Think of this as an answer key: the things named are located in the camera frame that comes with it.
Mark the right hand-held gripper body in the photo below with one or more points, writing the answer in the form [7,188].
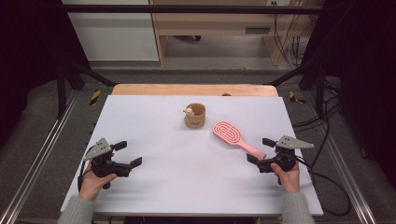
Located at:
[288,155]

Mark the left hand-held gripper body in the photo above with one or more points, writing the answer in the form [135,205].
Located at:
[101,149]

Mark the pink hairbrush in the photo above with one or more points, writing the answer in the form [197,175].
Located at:
[227,132]

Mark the brown cup with small figure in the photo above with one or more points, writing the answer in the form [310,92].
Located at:
[196,119]

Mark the person's right hand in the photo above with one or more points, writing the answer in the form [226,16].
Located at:
[289,180]

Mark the person's left hand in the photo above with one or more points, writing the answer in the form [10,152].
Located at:
[91,185]

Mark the white board sheet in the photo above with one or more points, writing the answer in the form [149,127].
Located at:
[174,174]

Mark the yellow black striped tape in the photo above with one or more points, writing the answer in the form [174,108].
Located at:
[294,98]
[95,97]

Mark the light wooden table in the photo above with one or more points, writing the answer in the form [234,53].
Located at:
[186,89]

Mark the white cabinet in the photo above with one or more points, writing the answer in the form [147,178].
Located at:
[115,37]

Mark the black curtain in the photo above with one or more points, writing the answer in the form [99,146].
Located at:
[28,46]
[367,77]

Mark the wooden desk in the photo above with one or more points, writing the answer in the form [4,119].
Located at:
[211,25]

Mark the aluminium rail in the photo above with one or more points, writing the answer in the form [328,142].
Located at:
[345,168]
[40,155]

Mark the black frame strut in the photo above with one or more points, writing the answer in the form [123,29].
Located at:
[61,90]
[319,90]

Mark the black horizontal frame bar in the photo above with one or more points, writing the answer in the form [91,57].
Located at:
[186,9]

